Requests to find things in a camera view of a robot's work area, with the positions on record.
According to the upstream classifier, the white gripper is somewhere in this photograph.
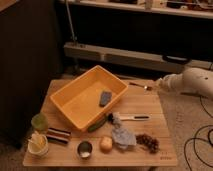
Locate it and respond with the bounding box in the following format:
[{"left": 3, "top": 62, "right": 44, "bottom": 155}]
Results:
[{"left": 157, "top": 74, "right": 183, "bottom": 92}]

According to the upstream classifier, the metal fork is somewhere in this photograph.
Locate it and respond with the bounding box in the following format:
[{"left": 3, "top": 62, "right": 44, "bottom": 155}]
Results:
[{"left": 129, "top": 82, "right": 153, "bottom": 91}]

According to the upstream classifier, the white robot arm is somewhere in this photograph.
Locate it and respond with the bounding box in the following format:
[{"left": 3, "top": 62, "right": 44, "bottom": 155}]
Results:
[{"left": 157, "top": 68, "right": 213, "bottom": 100}]

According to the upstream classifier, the small metal cup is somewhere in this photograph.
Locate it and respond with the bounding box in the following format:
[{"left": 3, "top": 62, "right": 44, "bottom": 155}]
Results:
[{"left": 77, "top": 141, "right": 93, "bottom": 159}]

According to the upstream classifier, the green plastic cup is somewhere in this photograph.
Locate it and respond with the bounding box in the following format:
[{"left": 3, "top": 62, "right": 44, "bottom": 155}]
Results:
[{"left": 31, "top": 113, "right": 48, "bottom": 131}]

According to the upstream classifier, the wooden table board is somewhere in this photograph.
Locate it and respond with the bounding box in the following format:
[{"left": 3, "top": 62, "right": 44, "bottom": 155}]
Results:
[{"left": 23, "top": 80, "right": 177, "bottom": 168}]

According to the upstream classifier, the bunch of dark grapes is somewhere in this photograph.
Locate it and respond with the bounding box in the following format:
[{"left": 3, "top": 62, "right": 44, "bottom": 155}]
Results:
[{"left": 136, "top": 134, "right": 159, "bottom": 154}]

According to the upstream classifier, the blue grey sponge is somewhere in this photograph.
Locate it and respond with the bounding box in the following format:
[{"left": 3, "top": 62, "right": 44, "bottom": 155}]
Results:
[{"left": 99, "top": 91, "right": 112, "bottom": 107}]

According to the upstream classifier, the crumpled blue cloth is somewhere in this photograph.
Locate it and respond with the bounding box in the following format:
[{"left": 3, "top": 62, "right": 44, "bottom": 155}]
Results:
[{"left": 110, "top": 121, "right": 138, "bottom": 150}]

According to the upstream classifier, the upper shelf with clutter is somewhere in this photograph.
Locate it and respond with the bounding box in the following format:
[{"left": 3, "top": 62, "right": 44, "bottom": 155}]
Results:
[{"left": 59, "top": 0, "right": 213, "bottom": 20}]

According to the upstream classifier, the green cucumber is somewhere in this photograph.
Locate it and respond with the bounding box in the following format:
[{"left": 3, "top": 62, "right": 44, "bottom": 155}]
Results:
[{"left": 87, "top": 117, "right": 108, "bottom": 132}]

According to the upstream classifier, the yellow plastic bin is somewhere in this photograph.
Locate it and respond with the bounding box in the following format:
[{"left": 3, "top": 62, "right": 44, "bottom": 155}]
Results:
[{"left": 50, "top": 65, "right": 128, "bottom": 131}]

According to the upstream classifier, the yellow round fruit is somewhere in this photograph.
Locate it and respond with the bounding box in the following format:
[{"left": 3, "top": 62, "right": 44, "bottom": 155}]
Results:
[{"left": 99, "top": 136, "right": 113, "bottom": 152}]

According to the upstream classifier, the vertical metal pole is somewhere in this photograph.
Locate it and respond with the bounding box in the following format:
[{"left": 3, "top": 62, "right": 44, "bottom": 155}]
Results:
[{"left": 65, "top": 0, "right": 77, "bottom": 44}]

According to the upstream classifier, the striped brown white block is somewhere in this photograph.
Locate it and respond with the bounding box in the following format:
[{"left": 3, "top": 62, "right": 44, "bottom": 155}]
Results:
[{"left": 46, "top": 128, "right": 71, "bottom": 144}]

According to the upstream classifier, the grey wall baseboard rail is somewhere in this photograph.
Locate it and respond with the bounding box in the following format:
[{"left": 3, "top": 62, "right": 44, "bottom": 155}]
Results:
[{"left": 64, "top": 42, "right": 211, "bottom": 73}]

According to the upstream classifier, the black handle on rail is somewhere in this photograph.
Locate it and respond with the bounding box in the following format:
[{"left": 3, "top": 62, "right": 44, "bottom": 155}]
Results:
[{"left": 162, "top": 55, "right": 191, "bottom": 65}]

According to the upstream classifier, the black floor cable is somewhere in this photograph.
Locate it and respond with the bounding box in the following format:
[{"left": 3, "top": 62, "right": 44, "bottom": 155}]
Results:
[{"left": 183, "top": 96, "right": 213, "bottom": 171}]

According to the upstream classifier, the white handled brush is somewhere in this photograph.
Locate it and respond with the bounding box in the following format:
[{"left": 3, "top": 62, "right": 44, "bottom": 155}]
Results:
[{"left": 108, "top": 113, "right": 149, "bottom": 122}]

